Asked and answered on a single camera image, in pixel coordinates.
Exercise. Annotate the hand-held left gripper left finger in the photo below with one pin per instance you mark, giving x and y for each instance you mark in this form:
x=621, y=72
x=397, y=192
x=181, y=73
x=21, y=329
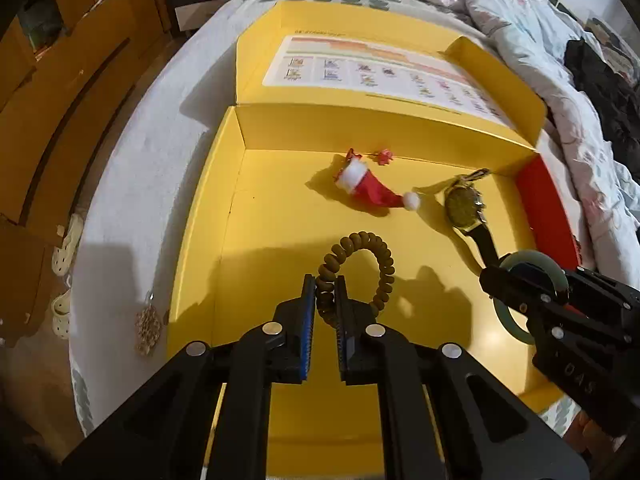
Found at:
x=309, y=330

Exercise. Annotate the cream clog shoe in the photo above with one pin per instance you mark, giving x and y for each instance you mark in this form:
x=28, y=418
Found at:
x=61, y=315
x=67, y=245

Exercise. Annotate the wooden wardrobe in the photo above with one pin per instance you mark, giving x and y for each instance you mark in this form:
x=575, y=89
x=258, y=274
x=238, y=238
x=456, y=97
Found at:
x=65, y=110

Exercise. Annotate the small red bow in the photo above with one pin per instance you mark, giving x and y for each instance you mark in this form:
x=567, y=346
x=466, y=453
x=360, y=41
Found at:
x=386, y=155

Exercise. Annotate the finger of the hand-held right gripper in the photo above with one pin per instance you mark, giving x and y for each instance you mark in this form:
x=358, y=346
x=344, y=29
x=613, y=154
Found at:
x=515, y=292
x=605, y=292

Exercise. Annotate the white nightstand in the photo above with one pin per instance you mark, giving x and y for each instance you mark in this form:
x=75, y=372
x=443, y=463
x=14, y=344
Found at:
x=200, y=0

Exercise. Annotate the dark clothes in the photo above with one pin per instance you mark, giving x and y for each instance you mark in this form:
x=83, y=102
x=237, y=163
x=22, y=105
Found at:
x=605, y=95

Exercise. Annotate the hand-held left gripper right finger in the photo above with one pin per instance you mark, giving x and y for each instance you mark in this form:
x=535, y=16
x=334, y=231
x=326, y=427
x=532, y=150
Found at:
x=342, y=331

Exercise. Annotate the red santa hat hair clip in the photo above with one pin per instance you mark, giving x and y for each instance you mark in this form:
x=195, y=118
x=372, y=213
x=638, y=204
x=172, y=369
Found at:
x=372, y=187

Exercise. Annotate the pale green jade bangle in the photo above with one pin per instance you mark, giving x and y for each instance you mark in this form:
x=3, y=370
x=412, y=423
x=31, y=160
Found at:
x=530, y=259

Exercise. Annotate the gold leaf hair clip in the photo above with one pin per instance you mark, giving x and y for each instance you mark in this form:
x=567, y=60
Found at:
x=148, y=330

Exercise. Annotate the grey bed sheet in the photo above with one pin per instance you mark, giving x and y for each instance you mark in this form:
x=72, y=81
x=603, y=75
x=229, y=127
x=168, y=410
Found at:
x=165, y=125

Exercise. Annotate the yellow cardboard box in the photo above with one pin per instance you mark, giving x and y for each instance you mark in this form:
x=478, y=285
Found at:
x=280, y=200

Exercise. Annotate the pink and white quilt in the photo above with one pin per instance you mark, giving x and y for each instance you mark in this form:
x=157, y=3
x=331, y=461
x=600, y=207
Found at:
x=525, y=25

